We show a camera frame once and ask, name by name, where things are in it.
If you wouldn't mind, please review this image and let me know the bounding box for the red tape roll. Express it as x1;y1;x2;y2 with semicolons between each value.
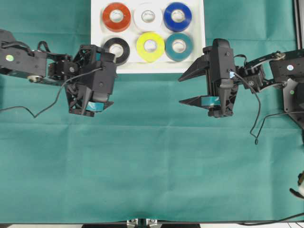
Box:
102;2;131;32

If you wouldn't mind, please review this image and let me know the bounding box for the blue tape roll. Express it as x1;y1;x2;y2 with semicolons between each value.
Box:
163;2;192;32

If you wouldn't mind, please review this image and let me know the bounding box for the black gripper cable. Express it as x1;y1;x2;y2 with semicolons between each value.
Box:
0;41;106;119
229;71;304;145

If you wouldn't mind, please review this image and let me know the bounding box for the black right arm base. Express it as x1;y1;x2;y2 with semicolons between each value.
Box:
283;79;304;130

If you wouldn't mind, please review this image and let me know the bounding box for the yellow tape roll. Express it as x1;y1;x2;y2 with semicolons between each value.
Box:
136;32;165;63

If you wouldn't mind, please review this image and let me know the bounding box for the black tape roll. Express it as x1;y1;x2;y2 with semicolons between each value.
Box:
103;38;130;66

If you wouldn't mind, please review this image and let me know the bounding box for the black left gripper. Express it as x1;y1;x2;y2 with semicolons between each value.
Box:
47;45;114;117

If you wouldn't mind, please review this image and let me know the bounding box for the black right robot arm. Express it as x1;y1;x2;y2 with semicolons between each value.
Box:
179;46;304;118

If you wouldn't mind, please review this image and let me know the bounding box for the aluminium frame post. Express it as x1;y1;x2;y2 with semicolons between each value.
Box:
293;0;304;49

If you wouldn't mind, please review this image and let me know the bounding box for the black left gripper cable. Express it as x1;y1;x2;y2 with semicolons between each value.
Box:
0;41;106;119

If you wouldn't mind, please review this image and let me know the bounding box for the white plastic case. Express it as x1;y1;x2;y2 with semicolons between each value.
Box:
91;0;206;74

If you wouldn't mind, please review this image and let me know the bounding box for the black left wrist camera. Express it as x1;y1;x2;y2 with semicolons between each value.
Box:
76;50;117;106

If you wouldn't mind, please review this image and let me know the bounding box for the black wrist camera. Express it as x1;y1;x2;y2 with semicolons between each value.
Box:
208;38;235;96
76;50;117;106

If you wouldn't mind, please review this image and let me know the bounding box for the black cable bottom right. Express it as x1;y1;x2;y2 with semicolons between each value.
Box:
236;212;304;226

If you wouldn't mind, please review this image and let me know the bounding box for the white tape roll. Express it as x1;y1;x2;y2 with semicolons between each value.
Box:
133;2;163;31

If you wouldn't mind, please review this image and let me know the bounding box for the teal tape roll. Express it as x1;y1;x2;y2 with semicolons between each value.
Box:
165;33;193;62

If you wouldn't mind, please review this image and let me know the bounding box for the white object at edge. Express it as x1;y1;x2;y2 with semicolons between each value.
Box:
289;172;304;199

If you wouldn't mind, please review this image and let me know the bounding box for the metal bracket at table edge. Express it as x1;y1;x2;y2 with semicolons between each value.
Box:
126;218;158;228

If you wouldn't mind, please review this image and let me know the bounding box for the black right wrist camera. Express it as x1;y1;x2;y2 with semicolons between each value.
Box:
208;38;235;96

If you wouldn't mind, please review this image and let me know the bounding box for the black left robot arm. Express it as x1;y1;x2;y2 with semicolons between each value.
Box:
0;29;117;117

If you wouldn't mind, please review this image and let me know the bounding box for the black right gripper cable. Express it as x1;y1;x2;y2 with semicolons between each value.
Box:
229;71;304;145

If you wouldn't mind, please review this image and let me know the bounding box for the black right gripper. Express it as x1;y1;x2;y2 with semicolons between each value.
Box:
178;46;237;118

